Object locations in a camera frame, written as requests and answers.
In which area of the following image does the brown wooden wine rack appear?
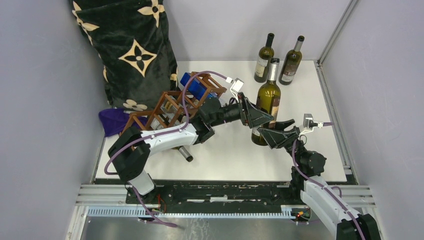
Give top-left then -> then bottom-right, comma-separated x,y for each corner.
119,71 -> 228,135

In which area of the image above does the grey slotted cable duct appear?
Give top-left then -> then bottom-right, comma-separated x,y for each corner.
87,205 -> 295,220

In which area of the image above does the black floral plush blanket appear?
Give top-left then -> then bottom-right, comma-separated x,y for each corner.
69,0 -> 178,112

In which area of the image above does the purple cloth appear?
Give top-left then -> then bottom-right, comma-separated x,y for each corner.
98,108 -> 130,138

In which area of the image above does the green wine bottle black cap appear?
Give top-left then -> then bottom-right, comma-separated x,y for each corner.
254,32 -> 275,83

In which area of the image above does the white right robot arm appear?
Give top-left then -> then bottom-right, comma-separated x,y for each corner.
258,117 -> 381,240

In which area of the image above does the green wine bottle grey cap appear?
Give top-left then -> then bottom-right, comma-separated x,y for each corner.
278,35 -> 305,86

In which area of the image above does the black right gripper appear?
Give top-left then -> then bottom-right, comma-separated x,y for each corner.
257,119 -> 306,167

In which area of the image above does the blue square vodka bottle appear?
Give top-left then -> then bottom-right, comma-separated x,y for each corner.
180,72 -> 207,101

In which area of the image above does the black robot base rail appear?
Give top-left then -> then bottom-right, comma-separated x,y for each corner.
140,175 -> 304,214

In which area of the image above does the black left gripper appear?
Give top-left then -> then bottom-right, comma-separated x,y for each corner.
209,93 -> 275,130

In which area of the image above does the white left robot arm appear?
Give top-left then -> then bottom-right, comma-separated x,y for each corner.
108,92 -> 275,204

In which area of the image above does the grey aluminium wall rail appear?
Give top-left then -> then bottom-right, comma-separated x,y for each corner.
316,0 -> 360,66

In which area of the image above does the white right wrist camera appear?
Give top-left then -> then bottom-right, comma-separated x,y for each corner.
298,113 -> 324,135

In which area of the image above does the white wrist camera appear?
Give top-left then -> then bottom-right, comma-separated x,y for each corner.
298,113 -> 324,135
229,78 -> 244,99

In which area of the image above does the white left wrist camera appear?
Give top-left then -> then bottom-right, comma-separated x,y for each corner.
229,78 -> 244,99

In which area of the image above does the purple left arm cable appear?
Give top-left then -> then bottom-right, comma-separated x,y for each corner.
103,70 -> 234,229

